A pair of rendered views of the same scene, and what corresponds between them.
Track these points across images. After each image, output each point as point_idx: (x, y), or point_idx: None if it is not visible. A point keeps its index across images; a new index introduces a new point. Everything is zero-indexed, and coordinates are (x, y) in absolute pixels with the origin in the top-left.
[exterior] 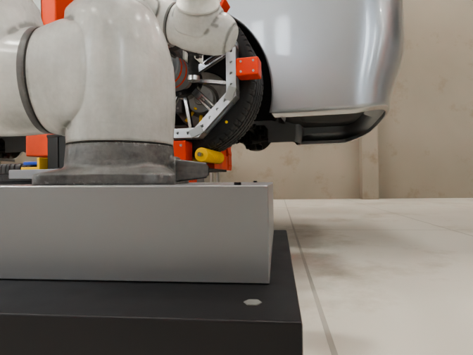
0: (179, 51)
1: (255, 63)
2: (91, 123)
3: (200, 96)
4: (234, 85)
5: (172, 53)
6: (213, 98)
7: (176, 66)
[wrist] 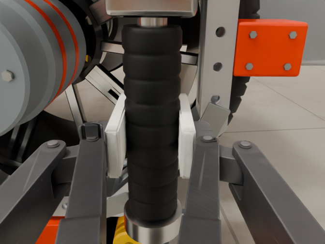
0: (105, 229)
1: (296, 46)
2: None
3: (109, 88)
4: (226, 103)
5: (49, 210)
6: (109, 21)
7: (47, 75)
